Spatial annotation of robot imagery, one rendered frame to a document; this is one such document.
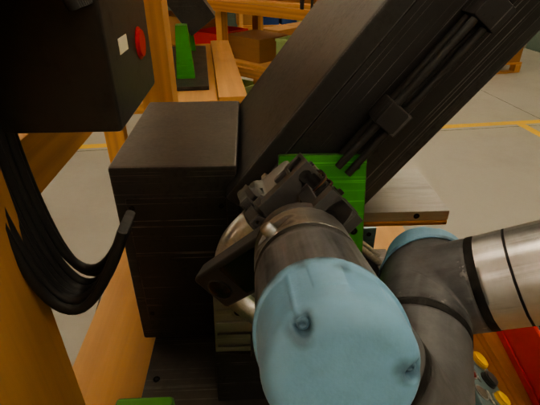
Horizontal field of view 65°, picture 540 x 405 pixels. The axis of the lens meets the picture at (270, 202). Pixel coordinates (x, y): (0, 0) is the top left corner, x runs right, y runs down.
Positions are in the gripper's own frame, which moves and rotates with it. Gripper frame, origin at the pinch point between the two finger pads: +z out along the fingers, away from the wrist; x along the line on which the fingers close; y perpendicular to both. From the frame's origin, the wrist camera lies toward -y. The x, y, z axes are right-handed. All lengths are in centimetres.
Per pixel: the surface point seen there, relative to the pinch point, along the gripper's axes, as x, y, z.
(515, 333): -57, 12, 20
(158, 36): 38, 0, 73
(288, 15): 26, 61, 260
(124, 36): 23.3, 2.8, -6.5
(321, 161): -1.5, 8.1, 2.7
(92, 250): 12, -122, 185
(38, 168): 25.3, -22.3, 12.4
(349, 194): -7.3, 7.6, 2.7
